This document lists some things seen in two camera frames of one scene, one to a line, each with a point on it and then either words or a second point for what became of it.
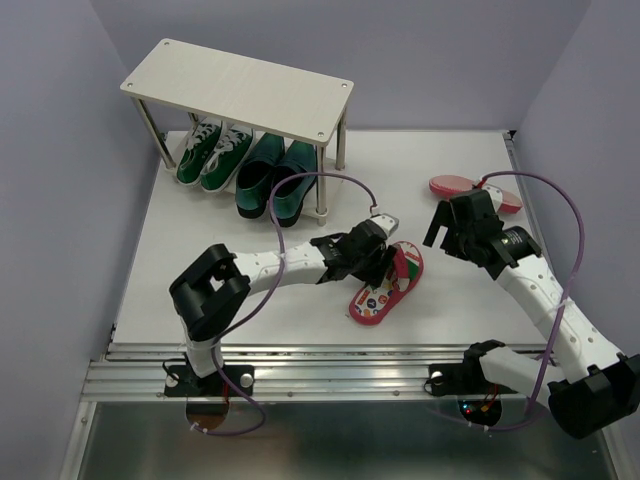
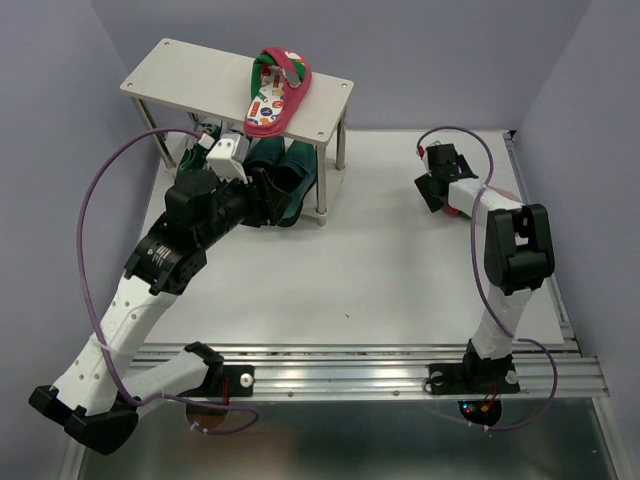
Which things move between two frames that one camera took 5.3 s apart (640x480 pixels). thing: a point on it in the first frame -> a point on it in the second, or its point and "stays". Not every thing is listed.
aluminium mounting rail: (283, 372) stays
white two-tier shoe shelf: (288, 101) stays
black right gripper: (444, 216) -> (422, 183)
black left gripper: (374, 273) -> (268, 202)
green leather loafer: (297, 157) stays
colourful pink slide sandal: (404, 271) -> (280, 79)
